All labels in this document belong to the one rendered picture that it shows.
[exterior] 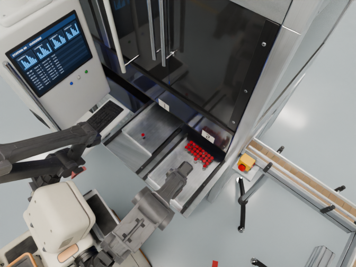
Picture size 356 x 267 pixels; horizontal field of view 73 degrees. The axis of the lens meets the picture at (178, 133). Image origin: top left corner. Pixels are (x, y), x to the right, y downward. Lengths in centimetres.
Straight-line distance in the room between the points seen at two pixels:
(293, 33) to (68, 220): 90
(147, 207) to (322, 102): 287
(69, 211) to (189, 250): 144
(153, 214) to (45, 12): 106
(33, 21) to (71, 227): 91
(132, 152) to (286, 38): 106
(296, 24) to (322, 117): 244
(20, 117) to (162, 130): 196
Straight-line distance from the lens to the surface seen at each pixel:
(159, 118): 161
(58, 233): 92
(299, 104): 313
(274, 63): 84
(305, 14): 74
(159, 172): 143
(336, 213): 156
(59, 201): 97
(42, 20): 137
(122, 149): 153
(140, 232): 63
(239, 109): 107
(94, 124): 173
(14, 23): 133
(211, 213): 229
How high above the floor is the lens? 222
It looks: 60 degrees down
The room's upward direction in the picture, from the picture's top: 1 degrees clockwise
